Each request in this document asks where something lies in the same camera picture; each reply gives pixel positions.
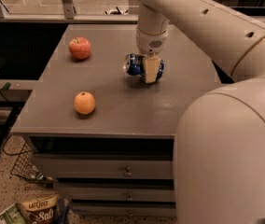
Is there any grey drawer cabinet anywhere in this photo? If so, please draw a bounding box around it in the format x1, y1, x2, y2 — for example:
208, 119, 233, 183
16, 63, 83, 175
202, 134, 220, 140
12, 24, 220, 217

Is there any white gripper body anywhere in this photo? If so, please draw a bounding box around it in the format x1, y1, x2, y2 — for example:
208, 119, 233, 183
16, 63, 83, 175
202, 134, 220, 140
136, 26, 168, 55

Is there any green snack bag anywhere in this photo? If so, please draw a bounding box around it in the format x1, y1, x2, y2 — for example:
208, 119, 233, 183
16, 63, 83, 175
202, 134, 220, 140
0, 203, 27, 224

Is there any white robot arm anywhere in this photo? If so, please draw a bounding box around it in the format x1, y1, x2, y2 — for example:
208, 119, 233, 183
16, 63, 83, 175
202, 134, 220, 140
137, 0, 265, 224

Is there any red apple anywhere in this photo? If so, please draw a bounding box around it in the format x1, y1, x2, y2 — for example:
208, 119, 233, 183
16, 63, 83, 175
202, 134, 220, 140
68, 37, 91, 60

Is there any brown chip bag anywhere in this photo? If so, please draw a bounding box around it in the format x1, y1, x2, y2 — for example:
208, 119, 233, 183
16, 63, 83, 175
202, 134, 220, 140
20, 195, 58, 224

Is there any black cable on floor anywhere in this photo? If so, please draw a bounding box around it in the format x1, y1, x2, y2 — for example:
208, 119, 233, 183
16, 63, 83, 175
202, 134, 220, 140
1, 133, 31, 157

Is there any orange fruit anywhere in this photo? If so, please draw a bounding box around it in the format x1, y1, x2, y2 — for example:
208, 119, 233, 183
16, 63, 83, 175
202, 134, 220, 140
74, 91, 96, 115

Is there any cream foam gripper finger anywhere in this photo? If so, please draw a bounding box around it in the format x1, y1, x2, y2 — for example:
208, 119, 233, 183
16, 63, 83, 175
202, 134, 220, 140
143, 55, 160, 84

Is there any black wire basket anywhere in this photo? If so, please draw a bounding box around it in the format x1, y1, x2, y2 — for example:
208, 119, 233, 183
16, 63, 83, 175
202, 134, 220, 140
10, 144, 53, 188

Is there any blue pepsi can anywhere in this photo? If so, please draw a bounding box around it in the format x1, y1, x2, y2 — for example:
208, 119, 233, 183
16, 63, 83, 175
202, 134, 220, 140
123, 53, 165, 82

